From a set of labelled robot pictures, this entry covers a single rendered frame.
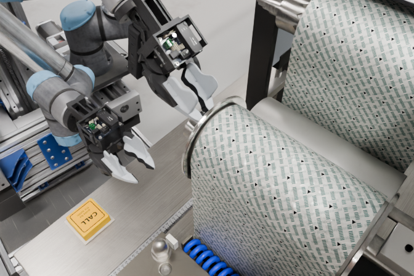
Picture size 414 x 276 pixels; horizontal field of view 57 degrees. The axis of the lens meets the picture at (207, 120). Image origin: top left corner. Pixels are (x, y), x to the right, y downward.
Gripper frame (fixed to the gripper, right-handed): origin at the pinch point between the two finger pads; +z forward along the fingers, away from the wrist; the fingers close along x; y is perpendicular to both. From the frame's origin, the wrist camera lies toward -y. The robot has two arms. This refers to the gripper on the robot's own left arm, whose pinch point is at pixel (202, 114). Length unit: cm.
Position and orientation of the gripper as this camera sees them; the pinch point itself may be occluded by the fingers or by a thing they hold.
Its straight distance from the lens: 61.7
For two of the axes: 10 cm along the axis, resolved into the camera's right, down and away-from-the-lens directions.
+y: 4.8, -1.9, -8.6
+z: 5.6, 8.1, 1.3
